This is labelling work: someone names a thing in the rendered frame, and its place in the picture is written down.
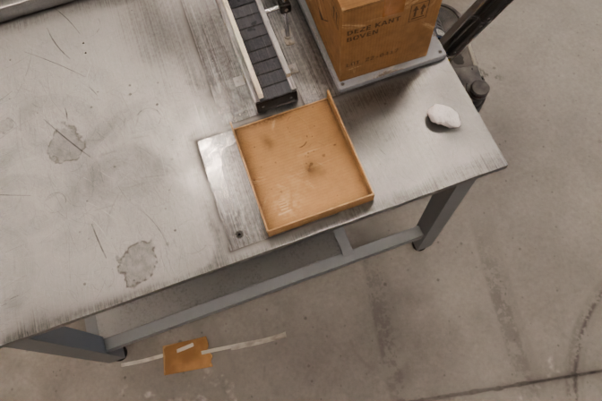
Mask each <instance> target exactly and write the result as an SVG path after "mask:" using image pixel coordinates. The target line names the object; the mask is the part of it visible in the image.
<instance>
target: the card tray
mask: <svg viewBox="0 0 602 401"><path fill-rule="evenodd" d="M230 125H231V128H232V131H233V133H234V136H235V139H236V144H237V146H238V149H239V152H240V155H241V158H242V159H243V162H244V165H245V170H246V172H247V175H248V178H249V181H250V184H251V186H252V189H253V192H254V197H255V198H256V201H257V204H258V207H259V210H260V212H261V215H262V220H263V223H264V225H265V228H266V231H267V233H268V236H269V237H270V236H273V235H277V234H280V233H282V232H285V231H288V230H290V229H293V228H296V227H298V226H302V225H305V224H308V223H310V222H313V221H315V220H318V219H321V218H325V217H328V216H330V215H333V214H336V213H339V212H341V211H343V210H346V209H351V208H354V207H355V206H358V205H361V204H364V203H367V202H369V201H373V200H374V191H373V189H372V186H371V184H370V183H369V181H368V178H367V176H366V173H365V170H364V168H363V167H362V164H361V162H360V160H359V158H358V155H357V153H356V151H355V148H354V146H353V144H352V142H351V139H350V138H349V136H348V132H347V130H346V128H345V126H344V123H343V122H342V120H341V117H340V114H339V112H338V109H337V108H336V106H335V104H334V101H333V99H332V97H331V93H330V92H329V90H327V98H324V99H321V100H318V101H315V102H313V103H310V104H307V105H304V106H301V107H297V108H294V109H291V110H289V111H286V112H283V113H280V114H277V115H273V116H270V117H267V118H264V119H262V120H259V121H256V122H253V123H250V124H246V125H243V126H240V127H237V128H235V129H234V128H233V125H232V123H231V122H230Z"/></svg>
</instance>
